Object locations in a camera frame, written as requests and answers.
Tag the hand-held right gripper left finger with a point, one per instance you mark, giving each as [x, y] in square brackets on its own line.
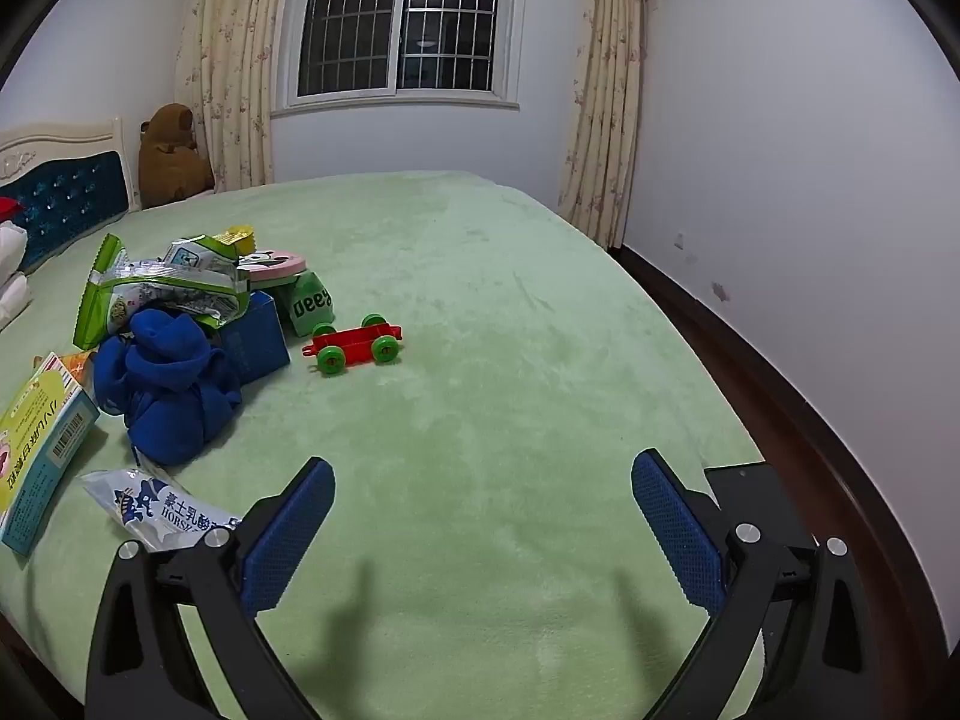
[289, 540]

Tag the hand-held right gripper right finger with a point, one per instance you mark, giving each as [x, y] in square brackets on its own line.
[679, 532]

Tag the white and blue milk pouch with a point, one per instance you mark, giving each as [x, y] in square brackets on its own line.
[150, 506]

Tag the blue cloth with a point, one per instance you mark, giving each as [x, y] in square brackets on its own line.
[169, 390]

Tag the dark blue box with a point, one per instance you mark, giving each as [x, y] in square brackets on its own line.
[259, 345]

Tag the red toy car green wheels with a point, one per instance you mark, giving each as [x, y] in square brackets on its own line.
[356, 343]

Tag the green lettered packet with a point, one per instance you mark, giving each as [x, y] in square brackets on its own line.
[309, 307]

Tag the yellow and teal medicine box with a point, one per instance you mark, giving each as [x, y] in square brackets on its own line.
[41, 450]

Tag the orange small bottle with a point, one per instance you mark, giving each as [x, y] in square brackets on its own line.
[79, 371]

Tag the pink cartoon flat toy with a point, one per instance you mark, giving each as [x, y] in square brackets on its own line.
[274, 266]

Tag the green bed blanket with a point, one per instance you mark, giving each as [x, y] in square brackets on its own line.
[487, 315]

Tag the white and green snack packet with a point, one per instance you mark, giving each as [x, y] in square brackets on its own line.
[199, 255]

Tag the long green snack packet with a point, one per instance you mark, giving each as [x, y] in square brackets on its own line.
[112, 292]

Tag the small yellow packet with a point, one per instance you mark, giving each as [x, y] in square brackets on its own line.
[240, 240]

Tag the white printed pillow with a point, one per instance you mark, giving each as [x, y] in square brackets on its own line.
[9, 251]
[11, 300]

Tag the brown teddy bear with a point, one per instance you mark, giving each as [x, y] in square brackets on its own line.
[172, 161]

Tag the white and blue tufted headboard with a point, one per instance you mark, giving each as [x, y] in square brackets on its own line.
[67, 199]

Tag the floral cream curtain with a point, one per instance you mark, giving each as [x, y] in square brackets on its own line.
[600, 127]
[225, 90]

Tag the red cloth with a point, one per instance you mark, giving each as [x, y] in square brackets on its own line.
[9, 208]

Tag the barred window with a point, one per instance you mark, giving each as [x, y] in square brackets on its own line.
[352, 15]

